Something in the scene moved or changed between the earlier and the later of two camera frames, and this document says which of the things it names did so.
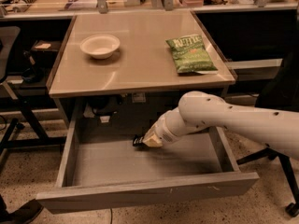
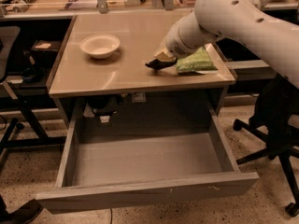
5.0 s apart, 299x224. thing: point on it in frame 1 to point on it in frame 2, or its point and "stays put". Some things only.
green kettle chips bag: [190, 55] stays put
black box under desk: [44, 51] stays put
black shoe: [23, 215] stays put
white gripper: [163, 129] to [175, 46]
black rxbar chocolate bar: [137, 140] to [157, 64]
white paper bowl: [100, 46] stays put
